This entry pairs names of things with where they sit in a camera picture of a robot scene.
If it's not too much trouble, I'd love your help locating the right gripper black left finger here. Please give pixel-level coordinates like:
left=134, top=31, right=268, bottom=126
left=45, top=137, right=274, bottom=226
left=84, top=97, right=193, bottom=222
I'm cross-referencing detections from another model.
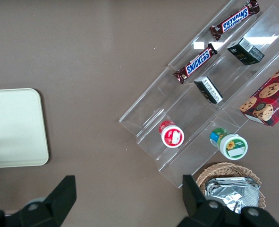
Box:
left=0, top=175, right=77, bottom=227

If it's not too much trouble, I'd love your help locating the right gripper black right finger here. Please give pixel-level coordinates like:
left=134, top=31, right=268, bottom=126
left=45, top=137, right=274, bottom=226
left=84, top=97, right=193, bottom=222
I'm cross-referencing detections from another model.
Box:
left=177, top=174, right=279, bottom=227

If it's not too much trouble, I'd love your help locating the aluminium foil tray stack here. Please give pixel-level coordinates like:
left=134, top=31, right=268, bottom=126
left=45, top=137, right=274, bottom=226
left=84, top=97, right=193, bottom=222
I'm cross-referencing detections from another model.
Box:
left=204, top=176, right=262, bottom=215

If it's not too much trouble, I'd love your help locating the light tan wicker basket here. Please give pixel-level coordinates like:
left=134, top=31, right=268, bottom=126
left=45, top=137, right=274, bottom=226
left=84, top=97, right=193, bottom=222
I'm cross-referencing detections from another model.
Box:
left=195, top=162, right=266, bottom=212

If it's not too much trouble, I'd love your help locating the cream rectangular serving tray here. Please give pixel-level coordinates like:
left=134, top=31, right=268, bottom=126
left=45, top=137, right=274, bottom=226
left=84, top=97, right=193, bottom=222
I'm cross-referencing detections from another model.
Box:
left=0, top=87, right=50, bottom=169

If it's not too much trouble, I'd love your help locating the green sunflower lidded cup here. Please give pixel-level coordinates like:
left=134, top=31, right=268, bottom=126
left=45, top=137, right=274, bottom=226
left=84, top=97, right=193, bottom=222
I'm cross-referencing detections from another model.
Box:
left=209, top=127, right=249, bottom=161

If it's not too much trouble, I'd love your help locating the red lidded cup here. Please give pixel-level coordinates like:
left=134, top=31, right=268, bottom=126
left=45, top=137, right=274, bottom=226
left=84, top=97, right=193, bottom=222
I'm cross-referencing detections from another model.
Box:
left=159, top=120, right=185, bottom=149

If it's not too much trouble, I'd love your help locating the clear acrylic stepped stand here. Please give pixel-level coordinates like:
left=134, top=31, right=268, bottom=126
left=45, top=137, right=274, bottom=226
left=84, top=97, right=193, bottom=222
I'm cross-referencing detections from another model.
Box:
left=118, top=0, right=279, bottom=189

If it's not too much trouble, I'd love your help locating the small dark green box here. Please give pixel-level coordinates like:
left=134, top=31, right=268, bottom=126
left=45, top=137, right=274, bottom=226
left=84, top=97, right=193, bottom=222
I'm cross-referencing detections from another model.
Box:
left=193, top=76, right=224, bottom=105
left=226, top=37, right=266, bottom=66

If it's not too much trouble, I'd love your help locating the red chocolate chip cookie box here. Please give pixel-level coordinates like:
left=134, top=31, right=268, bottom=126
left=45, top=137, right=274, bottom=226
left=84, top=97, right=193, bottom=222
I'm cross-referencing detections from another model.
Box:
left=239, top=58, right=279, bottom=128

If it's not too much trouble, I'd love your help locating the Snickers chocolate bar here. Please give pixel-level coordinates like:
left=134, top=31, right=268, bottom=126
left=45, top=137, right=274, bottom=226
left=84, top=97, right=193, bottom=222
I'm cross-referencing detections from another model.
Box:
left=173, top=43, right=219, bottom=85
left=209, top=0, right=261, bottom=42

